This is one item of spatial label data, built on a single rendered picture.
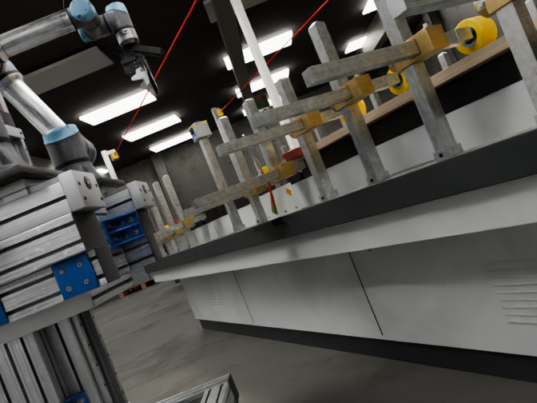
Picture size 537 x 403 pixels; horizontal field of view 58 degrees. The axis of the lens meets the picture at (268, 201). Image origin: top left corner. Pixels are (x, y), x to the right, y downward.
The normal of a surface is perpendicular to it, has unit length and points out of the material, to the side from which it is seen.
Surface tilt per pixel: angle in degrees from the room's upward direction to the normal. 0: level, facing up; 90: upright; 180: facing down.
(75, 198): 90
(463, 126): 90
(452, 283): 90
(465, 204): 90
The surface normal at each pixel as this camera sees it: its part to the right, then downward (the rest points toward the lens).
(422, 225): -0.83, 0.33
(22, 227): -0.02, 0.00
